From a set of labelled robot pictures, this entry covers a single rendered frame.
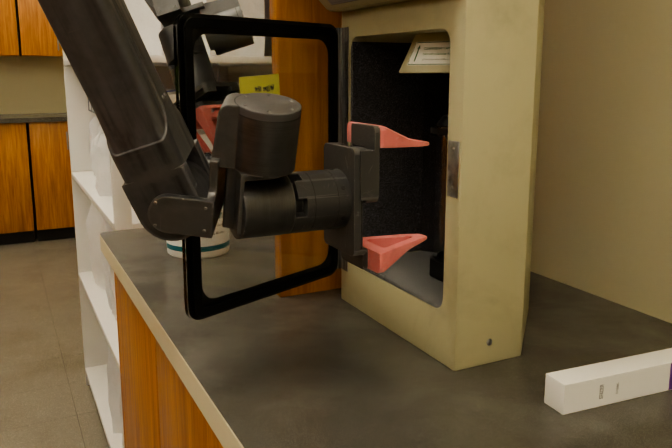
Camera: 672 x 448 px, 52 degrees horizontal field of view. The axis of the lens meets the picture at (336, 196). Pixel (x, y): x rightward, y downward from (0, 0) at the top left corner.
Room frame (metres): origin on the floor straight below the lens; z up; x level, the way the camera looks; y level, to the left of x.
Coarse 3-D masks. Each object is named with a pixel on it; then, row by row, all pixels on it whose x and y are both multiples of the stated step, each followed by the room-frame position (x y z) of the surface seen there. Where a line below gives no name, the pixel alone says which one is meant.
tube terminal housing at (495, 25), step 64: (448, 0) 0.85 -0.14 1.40; (512, 0) 0.85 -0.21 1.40; (512, 64) 0.85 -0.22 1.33; (448, 128) 0.84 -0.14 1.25; (512, 128) 0.85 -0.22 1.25; (512, 192) 0.86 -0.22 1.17; (448, 256) 0.84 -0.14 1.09; (512, 256) 0.86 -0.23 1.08; (384, 320) 0.98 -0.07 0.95; (448, 320) 0.83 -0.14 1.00; (512, 320) 0.86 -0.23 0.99
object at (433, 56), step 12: (420, 36) 0.96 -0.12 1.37; (432, 36) 0.94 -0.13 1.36; (444, 36) 0.93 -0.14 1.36; (420, 48) 0.95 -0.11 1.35; (432, 48) 0.93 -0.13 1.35; (444, 48) 0.92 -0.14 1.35; (408, 60) 0.96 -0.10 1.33; (420, 60) 0.94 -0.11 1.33; (432, 60) 0.92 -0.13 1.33; (444, 60) 0.91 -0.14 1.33; (408, 72) 0.95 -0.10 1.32; (420, 72) 0.93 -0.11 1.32; (432, 72) 0.92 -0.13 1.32; (444, 72) 0.91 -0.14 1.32
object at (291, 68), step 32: (224, 64) 0.91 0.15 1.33; (256, 64) 0.96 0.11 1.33; (288, 64) 1.00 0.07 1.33; (320, 64) 1.06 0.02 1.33; (224, 96) 0.91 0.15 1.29; (288, 96) 1.00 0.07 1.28; (320, 96) 1.06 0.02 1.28; (320, 128) 1.06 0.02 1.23; (320, 160) 1.06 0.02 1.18; (224, 256) 0.90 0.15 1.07; (256, 256) 0.95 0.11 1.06; (288, 256) 1.00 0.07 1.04; (320, 256) 1.05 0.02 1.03; (224, 288) 0.90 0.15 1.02
